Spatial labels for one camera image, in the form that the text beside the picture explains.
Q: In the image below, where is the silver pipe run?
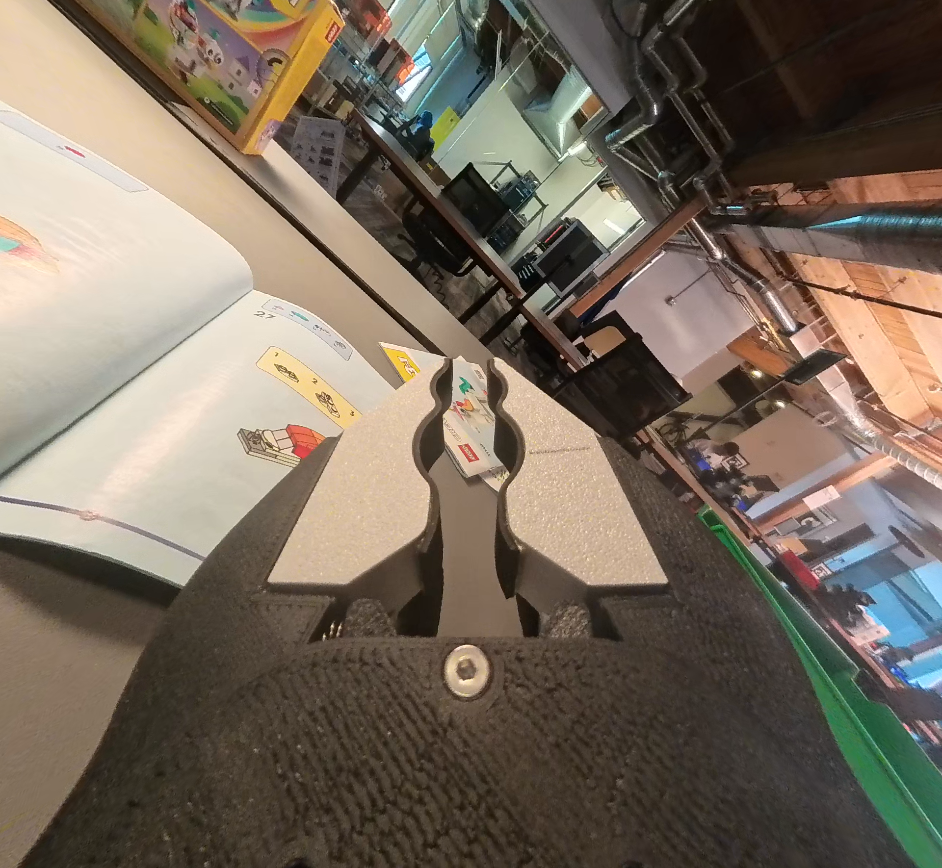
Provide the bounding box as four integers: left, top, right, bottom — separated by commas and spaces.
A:
603, 0, 777, 218

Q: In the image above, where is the black wheeled office chair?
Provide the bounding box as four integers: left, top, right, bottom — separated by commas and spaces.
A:
397, 162, 505, 281

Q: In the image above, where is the closed colourful instruction booklet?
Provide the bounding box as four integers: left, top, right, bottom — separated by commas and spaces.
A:
440, 355, 516, 492

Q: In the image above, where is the white diagram sheet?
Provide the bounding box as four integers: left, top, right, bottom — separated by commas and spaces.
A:
289, 114, 347, 198

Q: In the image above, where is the monitor on pole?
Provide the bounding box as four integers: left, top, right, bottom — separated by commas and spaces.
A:
688, 349, 849, 435

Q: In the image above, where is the wooden support post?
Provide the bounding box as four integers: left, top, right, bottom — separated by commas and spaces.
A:
565, 193, 709, 317

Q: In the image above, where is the long wooden workbench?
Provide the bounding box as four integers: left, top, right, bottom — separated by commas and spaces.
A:
639, 430, 766, 545

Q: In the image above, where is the spiral silver air duct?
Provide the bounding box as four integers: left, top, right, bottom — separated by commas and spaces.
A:
725, 209, 942, 273

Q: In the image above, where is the black equipment cabinet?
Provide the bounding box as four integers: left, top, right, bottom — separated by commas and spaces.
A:
514, 217, 613, 297

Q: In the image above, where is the green plastic bin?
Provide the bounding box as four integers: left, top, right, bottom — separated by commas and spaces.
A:
695, 504, 942, 868

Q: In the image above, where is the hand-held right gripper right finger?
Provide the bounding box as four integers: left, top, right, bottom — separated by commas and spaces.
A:
487, 357, 672, 638

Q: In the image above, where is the beige chair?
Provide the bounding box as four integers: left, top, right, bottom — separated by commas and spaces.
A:
585, 322, 628, 363

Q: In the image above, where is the yellow lego box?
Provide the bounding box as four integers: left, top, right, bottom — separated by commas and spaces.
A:
11, 0, 347, 157

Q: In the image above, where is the open lego instruction booklet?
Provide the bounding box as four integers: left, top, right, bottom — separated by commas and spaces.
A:
0, 102, 398, 588

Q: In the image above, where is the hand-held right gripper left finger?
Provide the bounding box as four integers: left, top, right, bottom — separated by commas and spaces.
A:
265, 355, 453, 637

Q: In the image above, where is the metal shelf rack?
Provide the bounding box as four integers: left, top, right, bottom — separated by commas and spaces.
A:
487, 160, 551, 240

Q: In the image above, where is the dark wooden office table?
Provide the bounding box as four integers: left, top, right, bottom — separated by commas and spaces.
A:
515, 300, 593, 372
352, 109, 532, 325

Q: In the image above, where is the black mesh chair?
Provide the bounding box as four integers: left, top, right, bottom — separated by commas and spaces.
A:
550, 347, 693, 444

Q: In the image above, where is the metal range hood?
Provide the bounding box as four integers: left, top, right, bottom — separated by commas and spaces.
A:
521, 68, 601, 157

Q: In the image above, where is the thin silver air duct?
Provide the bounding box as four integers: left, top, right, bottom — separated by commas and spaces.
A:
688, 224, 802, 338

